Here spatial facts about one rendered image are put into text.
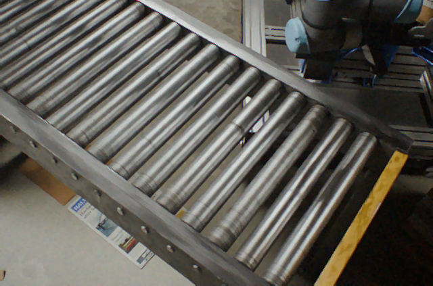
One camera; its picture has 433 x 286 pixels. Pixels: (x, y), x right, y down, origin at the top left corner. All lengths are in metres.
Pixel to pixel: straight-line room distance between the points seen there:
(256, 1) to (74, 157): 1.53
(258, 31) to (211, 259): 1.45
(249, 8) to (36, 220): 1.33
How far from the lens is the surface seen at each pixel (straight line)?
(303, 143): 1.13
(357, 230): 1.02
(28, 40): 1.34
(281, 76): 1.24
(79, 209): 1.92
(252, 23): 2.27
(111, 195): 1.01
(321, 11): 0.99
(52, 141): 1.10
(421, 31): 1.15
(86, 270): 1.82
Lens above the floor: 1.68
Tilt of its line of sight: 51 degrees down
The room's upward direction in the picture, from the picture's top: 8 degrees clockwise
